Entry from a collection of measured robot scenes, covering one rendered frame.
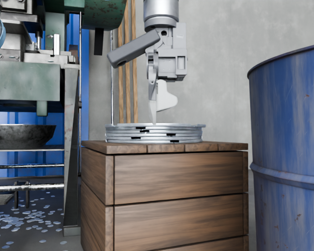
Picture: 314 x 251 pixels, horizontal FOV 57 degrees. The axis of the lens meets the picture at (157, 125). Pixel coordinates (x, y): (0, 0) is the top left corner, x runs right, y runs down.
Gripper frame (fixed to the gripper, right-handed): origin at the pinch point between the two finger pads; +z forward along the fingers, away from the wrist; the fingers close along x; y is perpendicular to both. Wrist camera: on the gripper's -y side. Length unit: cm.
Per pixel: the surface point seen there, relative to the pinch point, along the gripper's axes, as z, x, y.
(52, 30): -50, 91, -52
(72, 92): -12, 48, -30
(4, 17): -46, 63, -63
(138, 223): 23.2, 4.4, -2.7
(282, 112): 0.2, -23.2, 17.3
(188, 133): 3.1, 16.1, 9.7
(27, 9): -50, 64, -54
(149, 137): 4.1, 13.0, -0.5
